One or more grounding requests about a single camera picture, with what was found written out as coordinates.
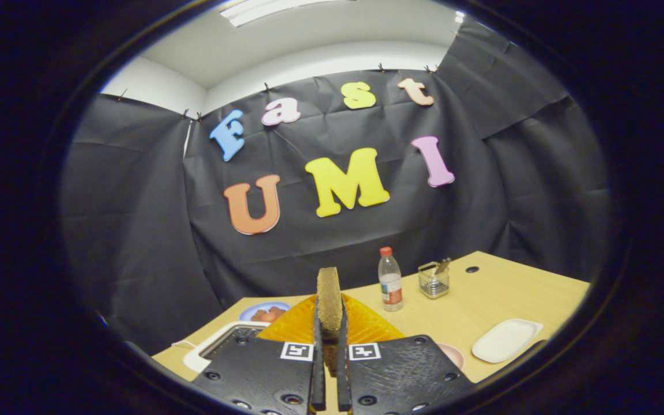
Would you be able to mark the white toaster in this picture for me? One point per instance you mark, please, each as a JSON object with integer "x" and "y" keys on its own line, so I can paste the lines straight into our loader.
{"x": 202, "y": 357}

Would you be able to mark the pink plate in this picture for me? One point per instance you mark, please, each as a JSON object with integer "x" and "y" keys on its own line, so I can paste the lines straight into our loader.
{"x": 453, "y": 354}

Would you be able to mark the brown toast bread slice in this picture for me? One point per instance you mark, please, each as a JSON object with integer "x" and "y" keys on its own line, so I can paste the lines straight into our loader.
{"x": 329, "y": 300}

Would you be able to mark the white rectangular plate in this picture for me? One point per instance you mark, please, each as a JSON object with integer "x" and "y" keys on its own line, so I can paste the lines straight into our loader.
{"x": 505, "y": 340}

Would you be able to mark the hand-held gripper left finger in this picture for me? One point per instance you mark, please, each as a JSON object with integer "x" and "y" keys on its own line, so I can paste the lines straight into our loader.
{"x": 319, "y": 374}

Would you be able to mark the clear bottle red cap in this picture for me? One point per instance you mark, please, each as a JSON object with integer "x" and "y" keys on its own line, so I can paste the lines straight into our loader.
{"x": 390, "y": 282}

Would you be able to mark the red food pieces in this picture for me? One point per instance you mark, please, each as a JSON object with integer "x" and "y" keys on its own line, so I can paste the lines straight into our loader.
{"x": 268, "y": 315}

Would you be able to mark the blue plate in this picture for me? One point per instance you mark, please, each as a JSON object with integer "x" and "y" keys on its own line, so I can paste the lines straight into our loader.
{"x": 248, "y": 311}

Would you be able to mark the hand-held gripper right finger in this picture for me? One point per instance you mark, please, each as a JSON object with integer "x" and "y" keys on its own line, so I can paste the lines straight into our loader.
{"x": 343, "y": 374}

